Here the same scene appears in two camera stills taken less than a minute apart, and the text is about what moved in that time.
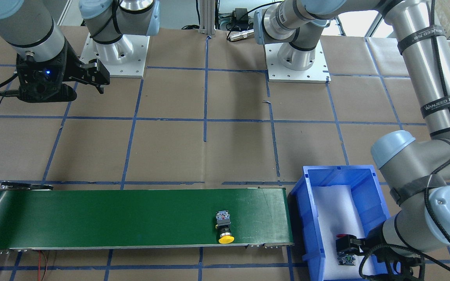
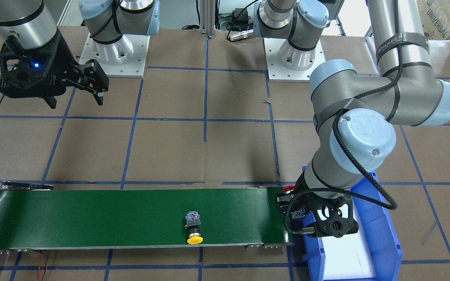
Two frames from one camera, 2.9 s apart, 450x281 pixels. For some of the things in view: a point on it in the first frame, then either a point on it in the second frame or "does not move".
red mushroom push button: (344, 259) to (285, 200)
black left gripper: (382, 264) to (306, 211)
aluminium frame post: (207, 17) does not move
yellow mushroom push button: (223, 226) to (193, 218)
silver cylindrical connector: (241, 35) does not move
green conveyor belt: (28, 217) does not move
